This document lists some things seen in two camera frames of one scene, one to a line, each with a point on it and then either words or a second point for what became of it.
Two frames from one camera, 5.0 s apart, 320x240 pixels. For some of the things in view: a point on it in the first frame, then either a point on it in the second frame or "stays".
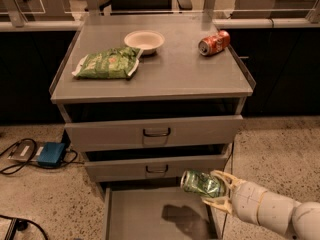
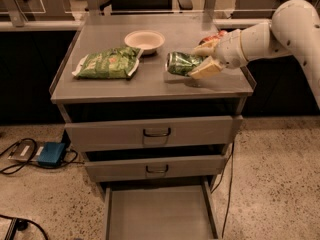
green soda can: [204, 183] to [181, 63]
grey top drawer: [185, 132] stays
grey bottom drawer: [158, 213] stays
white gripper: [246, 199] to [230, 50]
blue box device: [50, 154] stays
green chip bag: [108, 64] stays
